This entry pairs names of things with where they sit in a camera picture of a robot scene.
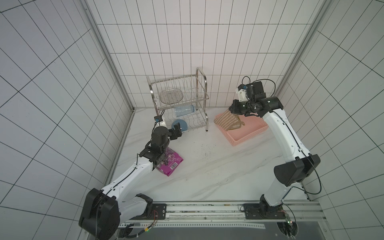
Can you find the orange striped square dishcloth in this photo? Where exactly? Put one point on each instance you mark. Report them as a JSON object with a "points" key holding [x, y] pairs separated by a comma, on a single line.
{"points": [[228, 121]]}

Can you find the steel two-tier dish rack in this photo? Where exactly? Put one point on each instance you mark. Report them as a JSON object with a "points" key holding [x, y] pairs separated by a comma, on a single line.
{"points": [[195, 90]]}

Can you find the pink plastic basket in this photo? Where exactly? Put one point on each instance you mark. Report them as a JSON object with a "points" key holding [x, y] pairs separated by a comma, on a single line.
{"points": [[253, 127]]}

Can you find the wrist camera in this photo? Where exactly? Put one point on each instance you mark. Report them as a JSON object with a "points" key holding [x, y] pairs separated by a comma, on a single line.
{"points": [[159, 120], [245, 92]]}

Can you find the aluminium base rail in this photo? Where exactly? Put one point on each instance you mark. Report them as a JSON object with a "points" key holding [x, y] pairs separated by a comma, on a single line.
{"points": [[230, 214]]}

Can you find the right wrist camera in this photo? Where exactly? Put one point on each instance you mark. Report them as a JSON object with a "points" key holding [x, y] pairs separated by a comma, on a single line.
{"points": [[245, 92]]}

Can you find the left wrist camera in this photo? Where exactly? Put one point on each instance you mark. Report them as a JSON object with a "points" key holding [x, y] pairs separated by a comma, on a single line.
{"points": [[159, 120]]}

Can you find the blue bowl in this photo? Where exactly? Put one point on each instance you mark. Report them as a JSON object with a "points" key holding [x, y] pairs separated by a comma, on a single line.
{"points": [[179, 122]]}

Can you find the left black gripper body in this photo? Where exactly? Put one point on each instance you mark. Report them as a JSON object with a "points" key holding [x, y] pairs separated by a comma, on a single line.
{"points": [[172, 134]]}

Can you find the purple snack packet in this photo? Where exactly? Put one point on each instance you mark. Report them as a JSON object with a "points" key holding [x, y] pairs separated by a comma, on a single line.
{"points": [[169, 164]]}

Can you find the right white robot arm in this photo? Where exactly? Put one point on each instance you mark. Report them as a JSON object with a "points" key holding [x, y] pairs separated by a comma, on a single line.
{"points": [[299, 162]]}

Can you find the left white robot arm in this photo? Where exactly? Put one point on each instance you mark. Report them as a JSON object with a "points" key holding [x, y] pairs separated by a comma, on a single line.
{"points": [[120, 186]]}

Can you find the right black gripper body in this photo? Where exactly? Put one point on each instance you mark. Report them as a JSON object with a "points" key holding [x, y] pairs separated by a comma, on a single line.
{"points": [[236, 108]]}

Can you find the round metal mesh strainer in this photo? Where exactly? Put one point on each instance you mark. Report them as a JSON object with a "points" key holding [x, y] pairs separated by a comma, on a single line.
{"points": [[171, 96]]}

